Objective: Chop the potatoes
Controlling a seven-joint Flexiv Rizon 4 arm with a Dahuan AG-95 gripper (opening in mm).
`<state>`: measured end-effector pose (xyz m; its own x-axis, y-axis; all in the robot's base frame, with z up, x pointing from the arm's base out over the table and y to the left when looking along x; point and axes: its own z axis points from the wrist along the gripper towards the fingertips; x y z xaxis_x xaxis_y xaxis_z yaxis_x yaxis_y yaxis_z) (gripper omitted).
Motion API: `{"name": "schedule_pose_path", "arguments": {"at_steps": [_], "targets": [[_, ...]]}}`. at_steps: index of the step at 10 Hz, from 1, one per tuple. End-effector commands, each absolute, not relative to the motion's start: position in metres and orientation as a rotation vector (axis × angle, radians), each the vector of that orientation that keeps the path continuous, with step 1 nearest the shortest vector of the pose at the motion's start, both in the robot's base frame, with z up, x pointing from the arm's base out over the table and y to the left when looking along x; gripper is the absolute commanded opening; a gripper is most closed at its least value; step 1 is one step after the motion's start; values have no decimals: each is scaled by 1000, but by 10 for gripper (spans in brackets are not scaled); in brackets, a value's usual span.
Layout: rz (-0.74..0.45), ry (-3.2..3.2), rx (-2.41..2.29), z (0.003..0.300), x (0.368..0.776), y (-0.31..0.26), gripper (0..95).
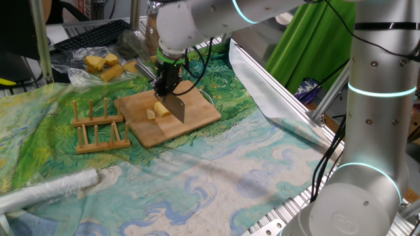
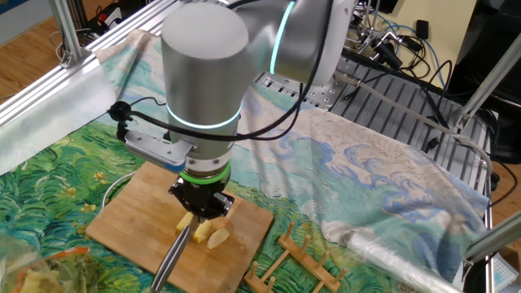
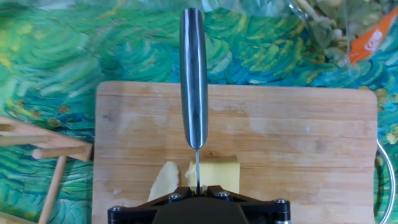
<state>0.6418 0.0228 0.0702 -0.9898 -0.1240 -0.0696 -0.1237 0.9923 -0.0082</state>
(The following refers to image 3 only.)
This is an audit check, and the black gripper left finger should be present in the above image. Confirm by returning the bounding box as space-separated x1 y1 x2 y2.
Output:
108 185 197 224

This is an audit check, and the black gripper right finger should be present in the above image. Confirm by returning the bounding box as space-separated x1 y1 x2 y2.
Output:
205 185 291 224

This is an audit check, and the yellow potato chunk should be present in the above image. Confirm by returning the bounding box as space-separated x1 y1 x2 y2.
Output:
185 155 241 195

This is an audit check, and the steel cleaver knife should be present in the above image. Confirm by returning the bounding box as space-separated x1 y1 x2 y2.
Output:
179 7 209 195

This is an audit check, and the thin potato slice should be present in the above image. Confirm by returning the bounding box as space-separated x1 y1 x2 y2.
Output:
146 161 180 203

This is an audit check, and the bamboo cutting board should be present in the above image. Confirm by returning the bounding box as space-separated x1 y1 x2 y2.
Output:
91 80 396 224

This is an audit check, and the wooden peg rack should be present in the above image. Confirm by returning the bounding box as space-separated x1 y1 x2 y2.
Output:
0 116 94 224

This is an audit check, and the painted landscape tablecloth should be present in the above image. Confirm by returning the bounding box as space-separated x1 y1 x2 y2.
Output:
0 0 398 224

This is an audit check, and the plastic bag with orange label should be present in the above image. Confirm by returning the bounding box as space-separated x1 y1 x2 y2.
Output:
201 0 398 78

